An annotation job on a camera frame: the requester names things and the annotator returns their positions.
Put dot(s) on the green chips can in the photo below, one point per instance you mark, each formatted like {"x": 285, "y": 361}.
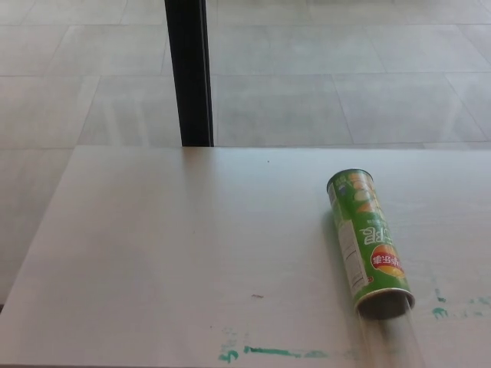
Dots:
{"x": 358, "y": 230}

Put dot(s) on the black vertical pole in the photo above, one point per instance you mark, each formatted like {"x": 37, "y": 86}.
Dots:
{"x": 190, "y": 76}

